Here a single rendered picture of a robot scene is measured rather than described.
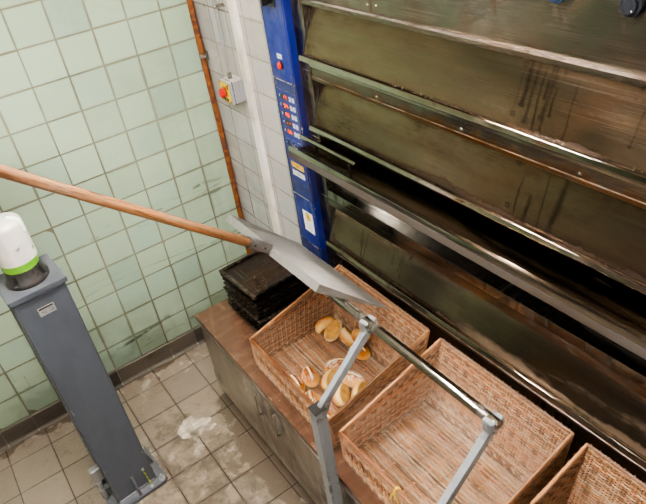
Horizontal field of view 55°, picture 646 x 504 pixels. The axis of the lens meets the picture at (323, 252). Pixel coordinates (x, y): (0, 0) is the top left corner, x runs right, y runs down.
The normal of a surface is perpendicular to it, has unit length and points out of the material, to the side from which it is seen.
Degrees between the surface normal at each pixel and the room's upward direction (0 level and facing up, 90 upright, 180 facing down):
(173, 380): 0
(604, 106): 70
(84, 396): 90
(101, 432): 90
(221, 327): 0
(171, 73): 90
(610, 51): 90
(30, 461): 0
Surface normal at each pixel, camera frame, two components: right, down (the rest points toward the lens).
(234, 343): -0.12, -0.81
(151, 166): 0.58, 0.41
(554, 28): -0.80, 0.42
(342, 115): -0.80, 0.12
